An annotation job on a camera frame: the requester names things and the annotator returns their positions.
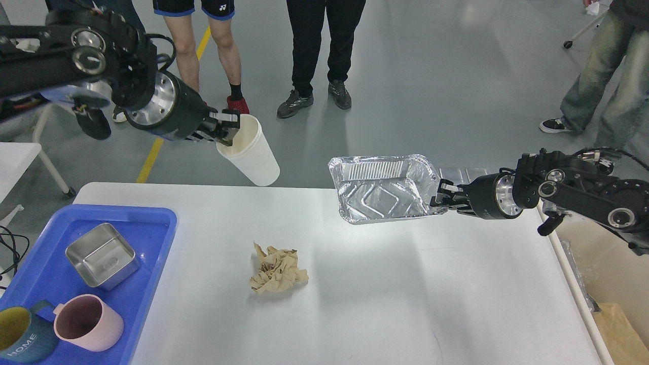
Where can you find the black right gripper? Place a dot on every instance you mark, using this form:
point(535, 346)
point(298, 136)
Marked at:
point(490, 197)

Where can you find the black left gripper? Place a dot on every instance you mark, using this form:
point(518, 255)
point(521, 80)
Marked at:
point(177, 112)

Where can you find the white paper cup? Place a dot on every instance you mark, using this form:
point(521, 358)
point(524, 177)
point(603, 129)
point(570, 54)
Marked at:
point(251, 153)

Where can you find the aluminium foil tray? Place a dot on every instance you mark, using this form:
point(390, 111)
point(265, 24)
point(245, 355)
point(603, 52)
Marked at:
point(379, 189)

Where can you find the brown paper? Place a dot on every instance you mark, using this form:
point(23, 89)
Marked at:
point(278, 270)
point(623, 343)

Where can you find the stainless steel rectangular container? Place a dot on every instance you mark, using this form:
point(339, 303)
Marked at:
point(102, 257)

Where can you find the pink mug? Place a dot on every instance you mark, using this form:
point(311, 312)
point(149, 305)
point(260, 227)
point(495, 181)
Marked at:
point(88, 322)

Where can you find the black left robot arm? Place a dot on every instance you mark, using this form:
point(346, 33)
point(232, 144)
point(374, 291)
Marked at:
point(88, 59)

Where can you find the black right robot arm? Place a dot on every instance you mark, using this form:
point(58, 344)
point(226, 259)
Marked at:
point(582, 183)

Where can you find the clear floor plate left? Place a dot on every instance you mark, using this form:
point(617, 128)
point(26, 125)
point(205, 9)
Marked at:
point(456, 175)

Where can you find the clear floor plate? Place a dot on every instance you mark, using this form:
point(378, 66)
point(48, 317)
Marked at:
point(456, 175)
point(474, 173)

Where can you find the clear floor plate right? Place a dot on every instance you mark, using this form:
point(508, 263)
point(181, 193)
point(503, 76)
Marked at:
point(474, 173)

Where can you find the person in blue shirt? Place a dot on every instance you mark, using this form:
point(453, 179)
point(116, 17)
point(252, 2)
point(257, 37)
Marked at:
point(178, 19)

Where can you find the person in black trousers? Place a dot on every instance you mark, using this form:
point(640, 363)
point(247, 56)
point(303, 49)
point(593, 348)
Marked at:
point(307, 19)

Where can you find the person in dark jeans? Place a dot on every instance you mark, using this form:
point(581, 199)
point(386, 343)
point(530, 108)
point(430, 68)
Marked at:
point(127, 15)

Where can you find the beige plastic bin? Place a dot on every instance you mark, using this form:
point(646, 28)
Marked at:
point(600, 268)

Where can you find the white rolling chair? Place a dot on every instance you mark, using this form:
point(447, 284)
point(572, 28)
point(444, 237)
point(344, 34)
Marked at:
point(596, 9)

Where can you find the white side table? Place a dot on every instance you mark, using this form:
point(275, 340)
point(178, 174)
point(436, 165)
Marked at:
point(17, 157)

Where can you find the brown paper in bin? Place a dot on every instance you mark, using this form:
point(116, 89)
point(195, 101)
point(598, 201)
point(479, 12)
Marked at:
point(623, 343)

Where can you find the blue plastic tray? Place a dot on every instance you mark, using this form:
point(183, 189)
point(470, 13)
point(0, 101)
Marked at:
point(46, 273)

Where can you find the person in grey jeans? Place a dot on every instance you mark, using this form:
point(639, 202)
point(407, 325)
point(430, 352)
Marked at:
point(621, 41)

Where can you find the blue HOME mug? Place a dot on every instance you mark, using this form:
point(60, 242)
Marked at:
point(26, 337)

